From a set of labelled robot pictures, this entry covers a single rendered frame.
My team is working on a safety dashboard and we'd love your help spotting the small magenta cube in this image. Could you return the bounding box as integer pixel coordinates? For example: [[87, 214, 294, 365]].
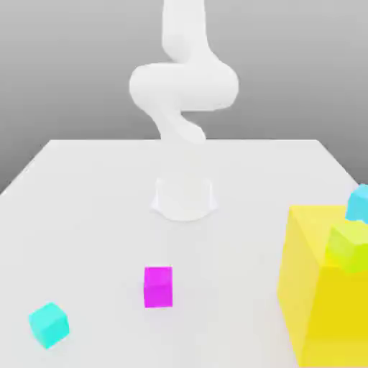
[[143, 266, 174, 309]]

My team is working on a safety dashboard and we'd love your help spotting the small sky blue cube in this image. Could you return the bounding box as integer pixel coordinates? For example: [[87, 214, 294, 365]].
[[344, 183, 368, 225]]

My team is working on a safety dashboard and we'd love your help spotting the small lime green cube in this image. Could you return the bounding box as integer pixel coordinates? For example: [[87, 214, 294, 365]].
[[324, 220, 368, 275]]

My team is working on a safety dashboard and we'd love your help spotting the large yellow box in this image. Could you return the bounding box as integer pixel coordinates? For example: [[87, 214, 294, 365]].
[[277, 204, 368, 368]]

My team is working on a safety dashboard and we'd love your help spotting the small turquoise cube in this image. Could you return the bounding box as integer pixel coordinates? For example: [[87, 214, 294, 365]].
[[27, 301, 70, 350]]

